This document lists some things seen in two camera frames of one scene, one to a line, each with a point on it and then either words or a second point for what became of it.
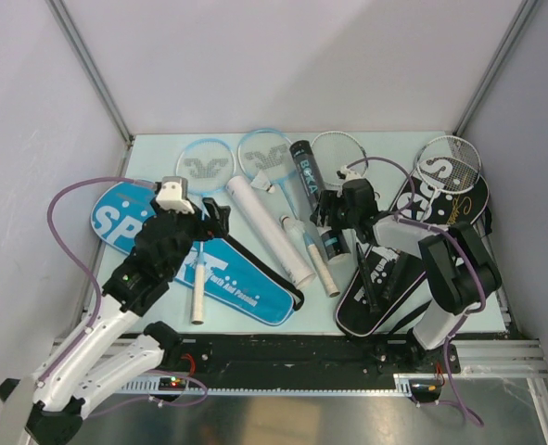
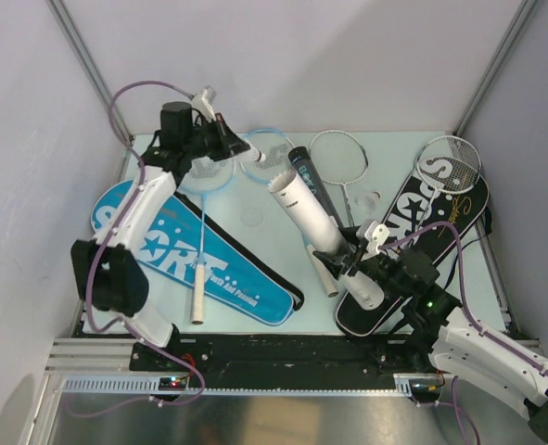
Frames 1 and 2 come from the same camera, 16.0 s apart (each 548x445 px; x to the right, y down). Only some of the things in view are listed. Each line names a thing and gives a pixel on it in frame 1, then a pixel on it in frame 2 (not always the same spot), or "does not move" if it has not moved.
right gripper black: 329,200 -> 337,265
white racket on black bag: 448,165 does not move
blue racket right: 266,156 does not move
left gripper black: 217,225 -> 229,144
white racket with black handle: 334,152 does not move
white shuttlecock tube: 299,273 -> 288,189
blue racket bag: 234,279 does not move
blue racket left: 204,167 does not move
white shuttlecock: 261,182 -> 254,154
